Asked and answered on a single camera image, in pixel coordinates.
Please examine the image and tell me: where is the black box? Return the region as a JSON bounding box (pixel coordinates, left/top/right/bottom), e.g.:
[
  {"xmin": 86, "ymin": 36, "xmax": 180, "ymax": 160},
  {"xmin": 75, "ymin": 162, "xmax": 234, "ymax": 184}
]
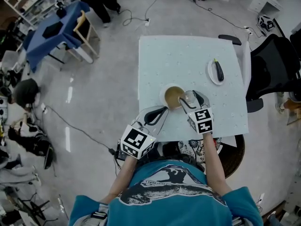
[{"xmin": 42, "ymin": 21, "xmax": 63, "ymax": 38}]

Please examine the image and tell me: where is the blue cloth covered table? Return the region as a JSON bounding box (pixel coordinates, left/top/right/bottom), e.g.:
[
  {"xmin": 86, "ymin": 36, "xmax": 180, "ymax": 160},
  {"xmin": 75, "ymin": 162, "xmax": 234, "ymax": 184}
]
[{"xmin": 22, "ymin": 0, "xmax": 92, "ymax": 74}]

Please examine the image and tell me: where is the person's left forearm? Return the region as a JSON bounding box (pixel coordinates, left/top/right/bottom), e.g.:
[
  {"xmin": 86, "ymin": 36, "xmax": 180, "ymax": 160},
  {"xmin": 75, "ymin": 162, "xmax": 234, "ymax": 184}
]
[{"xmin": 99, "ymin": 154, "xmax": 140, "ymax": 205}]

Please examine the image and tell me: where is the floral black white cloth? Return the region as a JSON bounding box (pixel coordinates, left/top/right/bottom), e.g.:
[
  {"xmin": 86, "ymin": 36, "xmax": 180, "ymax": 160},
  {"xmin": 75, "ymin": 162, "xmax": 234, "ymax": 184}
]
[{"xmin": 177, "ymin": 137, "xmax": 223, "ymax": 165}]

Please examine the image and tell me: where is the black white bag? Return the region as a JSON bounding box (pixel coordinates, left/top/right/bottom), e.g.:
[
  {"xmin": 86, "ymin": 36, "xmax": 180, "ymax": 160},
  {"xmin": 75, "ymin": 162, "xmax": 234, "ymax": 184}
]
[{"xmin": 257, "ymin": 14, "xmax": 275, "ymax": 31}]

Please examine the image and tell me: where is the clear glass bowl dish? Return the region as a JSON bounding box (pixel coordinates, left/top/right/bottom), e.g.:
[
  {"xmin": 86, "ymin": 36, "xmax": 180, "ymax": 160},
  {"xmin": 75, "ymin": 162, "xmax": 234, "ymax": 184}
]
[{"xmin": 179, "ymin": 89, "xmax": 198, "ymax": 104}]

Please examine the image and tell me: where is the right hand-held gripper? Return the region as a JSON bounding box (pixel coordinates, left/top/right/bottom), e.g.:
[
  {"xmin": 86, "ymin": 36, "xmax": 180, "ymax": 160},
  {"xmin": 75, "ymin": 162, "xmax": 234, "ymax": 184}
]
[{"xmin": 179, "ymin": 90, "xmax": 215, "ymax": 135}]

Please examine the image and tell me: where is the white plate dish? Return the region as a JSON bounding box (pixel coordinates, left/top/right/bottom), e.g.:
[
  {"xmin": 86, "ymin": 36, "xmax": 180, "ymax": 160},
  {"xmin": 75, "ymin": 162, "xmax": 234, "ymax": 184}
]
[{"xmin": 207, "ymin": 59, "xmax": 225, "ymax": 86}]

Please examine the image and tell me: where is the black office chair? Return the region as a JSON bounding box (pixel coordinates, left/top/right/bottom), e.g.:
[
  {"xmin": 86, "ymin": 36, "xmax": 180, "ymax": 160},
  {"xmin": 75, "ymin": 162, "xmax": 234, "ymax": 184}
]
[{"xmin": 218, "ymin": 33, "xmax": 301, "ymax": 113}]

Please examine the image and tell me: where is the person's right forearm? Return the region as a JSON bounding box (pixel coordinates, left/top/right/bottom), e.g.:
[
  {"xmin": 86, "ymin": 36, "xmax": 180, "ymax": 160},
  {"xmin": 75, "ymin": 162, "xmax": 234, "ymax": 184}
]
[{"xmin": 202, "ymin": 132, "xmax": 234, "ymax": 195}]

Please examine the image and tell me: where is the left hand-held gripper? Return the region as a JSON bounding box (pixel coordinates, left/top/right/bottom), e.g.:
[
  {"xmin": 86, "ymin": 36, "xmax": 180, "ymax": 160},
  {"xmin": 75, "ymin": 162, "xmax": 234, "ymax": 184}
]
[{"xmin": 119, "ymin": 105, "xmax": 170, "ymax": 160}]

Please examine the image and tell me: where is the white bowl dish brown soup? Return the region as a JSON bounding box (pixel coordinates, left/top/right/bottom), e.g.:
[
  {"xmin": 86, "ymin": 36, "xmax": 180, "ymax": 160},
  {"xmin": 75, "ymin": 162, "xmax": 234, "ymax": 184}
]
[{"xmin": 159, "ymin": 83, "xmax": 187, "ymax": 111}]

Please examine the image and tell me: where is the white storage shelf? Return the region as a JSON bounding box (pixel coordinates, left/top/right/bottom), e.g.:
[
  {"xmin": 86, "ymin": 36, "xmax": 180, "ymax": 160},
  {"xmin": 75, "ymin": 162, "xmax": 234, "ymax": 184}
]
[{"xmin": 3, "ymin": 0, "xmax": 79, "ymax": 29}]

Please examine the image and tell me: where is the dark purple eggplant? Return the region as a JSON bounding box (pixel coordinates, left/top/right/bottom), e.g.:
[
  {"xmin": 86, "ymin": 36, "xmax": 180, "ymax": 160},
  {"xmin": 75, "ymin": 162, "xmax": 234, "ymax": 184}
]
[{"xmin": 213, "ymin": 58, "xmax": 225, "ymax": 82}]

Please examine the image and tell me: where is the person's teal printed shirt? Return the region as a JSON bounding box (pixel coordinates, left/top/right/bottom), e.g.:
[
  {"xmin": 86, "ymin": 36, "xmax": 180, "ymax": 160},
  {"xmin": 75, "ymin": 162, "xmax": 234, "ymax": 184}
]
[{"xmin": 67, "ymin": 160, "xmax": 264, "ymax": 226}]

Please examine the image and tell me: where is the round brown stool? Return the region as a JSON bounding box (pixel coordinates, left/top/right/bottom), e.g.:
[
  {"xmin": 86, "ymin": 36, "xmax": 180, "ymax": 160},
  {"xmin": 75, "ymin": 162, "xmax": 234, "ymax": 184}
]
[{"xmin": 220, "ymin": 134, "xmax": 246, "ymax": 180}]

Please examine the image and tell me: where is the pale patterned tablecloth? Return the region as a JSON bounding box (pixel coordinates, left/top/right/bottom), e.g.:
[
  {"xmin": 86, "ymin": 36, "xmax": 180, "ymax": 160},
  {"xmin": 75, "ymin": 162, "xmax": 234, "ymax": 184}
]
[{"xmin": 137, "ymin": 34, "xmax": 250, "ymax": 143}]

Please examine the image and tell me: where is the light wooden chair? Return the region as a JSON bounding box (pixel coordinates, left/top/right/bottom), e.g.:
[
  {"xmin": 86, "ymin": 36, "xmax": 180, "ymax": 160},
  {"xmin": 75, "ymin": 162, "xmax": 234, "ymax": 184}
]
[{"xmin": 67, "ymin": 9, "xmax": 101, "ymax": 64}]

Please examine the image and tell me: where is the black floor cable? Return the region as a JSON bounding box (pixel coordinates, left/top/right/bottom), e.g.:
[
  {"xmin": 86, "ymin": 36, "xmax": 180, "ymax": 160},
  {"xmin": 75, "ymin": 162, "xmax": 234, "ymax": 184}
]
[
  {"xmin": 122, "ymin": 0, "xmax": 163, "ymax": 32},
  {"xmin": 43, "ymin": 105, "xmax": 116, "ymax": 155}
]

